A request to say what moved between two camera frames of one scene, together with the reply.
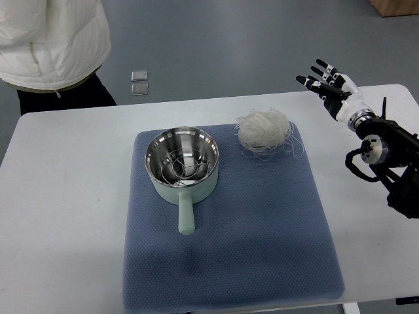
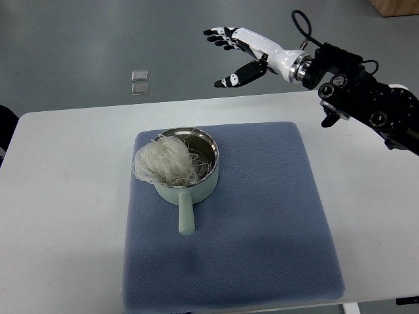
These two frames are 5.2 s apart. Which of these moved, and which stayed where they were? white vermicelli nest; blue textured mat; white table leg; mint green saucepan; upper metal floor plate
Moved: white vermicelli nest
Stayed: blue textured mat; white table leg; upper metal floor plate; mint green saucepan
